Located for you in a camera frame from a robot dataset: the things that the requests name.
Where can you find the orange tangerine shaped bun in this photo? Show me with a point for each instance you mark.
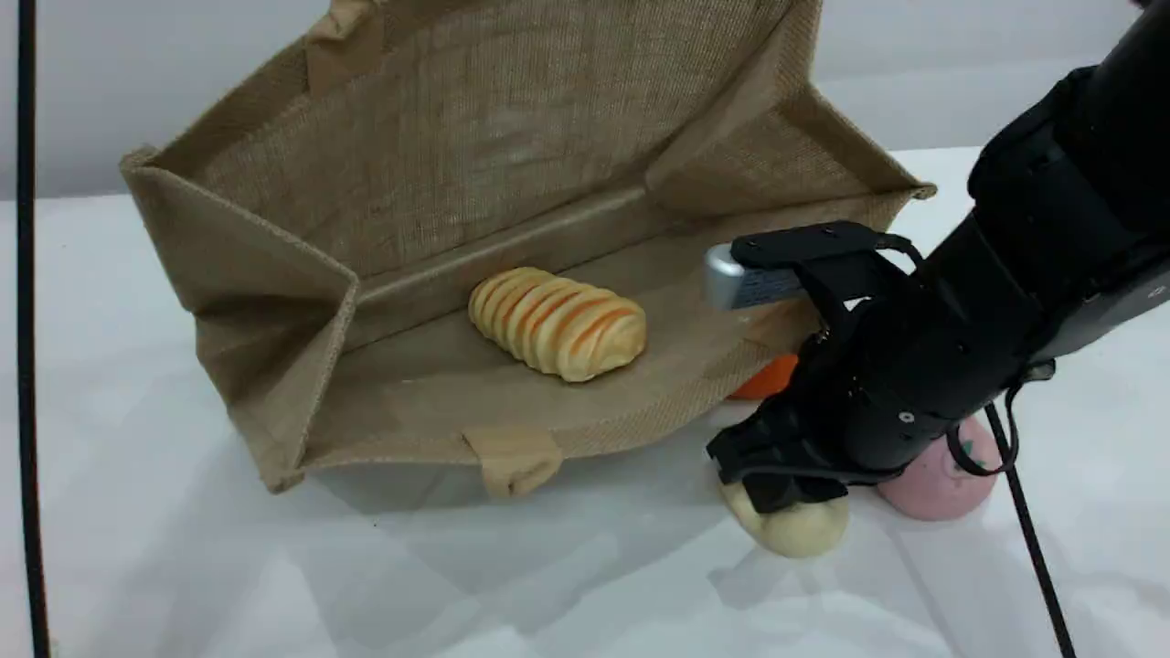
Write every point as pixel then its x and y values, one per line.
pixel 768 379

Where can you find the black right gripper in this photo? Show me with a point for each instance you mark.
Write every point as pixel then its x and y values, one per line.
pixel 900 384

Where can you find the cream egg yolk pastry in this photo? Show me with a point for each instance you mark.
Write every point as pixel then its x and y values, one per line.
pixel 804 532

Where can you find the long striped bread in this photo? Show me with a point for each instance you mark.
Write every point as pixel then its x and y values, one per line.
pixel 558 324

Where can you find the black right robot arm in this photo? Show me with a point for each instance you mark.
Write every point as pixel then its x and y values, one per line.
pixel 1088 174

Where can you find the brown jute tote bag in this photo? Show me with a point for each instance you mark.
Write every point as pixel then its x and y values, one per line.
pixel 475 155

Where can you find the pink peach shaped bun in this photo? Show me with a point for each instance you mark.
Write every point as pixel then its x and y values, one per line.
pixel 932 489

